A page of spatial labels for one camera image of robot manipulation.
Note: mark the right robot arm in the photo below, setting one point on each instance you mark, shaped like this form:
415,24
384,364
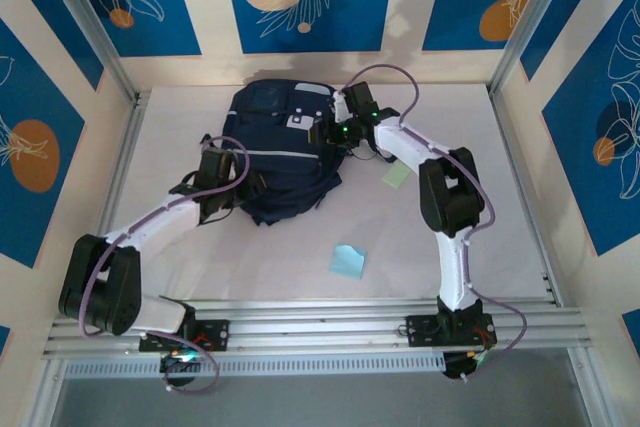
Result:
450,192

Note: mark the short aluminium frame post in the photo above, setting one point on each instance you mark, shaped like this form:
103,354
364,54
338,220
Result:
45,397
590,397

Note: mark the light blue note pad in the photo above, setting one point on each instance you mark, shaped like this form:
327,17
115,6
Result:
347,262

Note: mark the aluminium mounting rail beam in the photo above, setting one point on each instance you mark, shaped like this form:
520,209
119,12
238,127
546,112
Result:
320,327

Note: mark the green sticky note pad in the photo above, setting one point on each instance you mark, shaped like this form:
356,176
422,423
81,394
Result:
397,175

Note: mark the navy blue student backpack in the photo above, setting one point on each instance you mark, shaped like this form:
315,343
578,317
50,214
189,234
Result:
280,172

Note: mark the aluminium side rail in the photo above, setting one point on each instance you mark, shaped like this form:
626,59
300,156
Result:
129,142
507,147

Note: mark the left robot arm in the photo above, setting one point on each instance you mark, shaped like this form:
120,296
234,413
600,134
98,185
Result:
100,287

